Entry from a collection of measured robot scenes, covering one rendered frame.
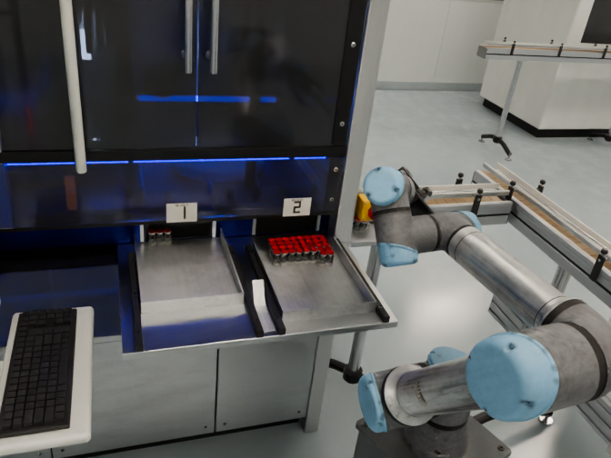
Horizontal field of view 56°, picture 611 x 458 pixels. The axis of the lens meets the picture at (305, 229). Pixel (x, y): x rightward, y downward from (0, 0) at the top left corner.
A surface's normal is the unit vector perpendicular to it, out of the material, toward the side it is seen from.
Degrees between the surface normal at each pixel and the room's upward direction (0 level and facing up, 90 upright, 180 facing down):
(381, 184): 64
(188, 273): 0
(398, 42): 90
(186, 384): 90
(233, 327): 0
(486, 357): 84
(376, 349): 0
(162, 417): 90
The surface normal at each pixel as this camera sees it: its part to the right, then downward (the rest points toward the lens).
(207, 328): 0.11, -0.87
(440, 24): 0.30, 0.50
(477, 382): -0.87, 0.06
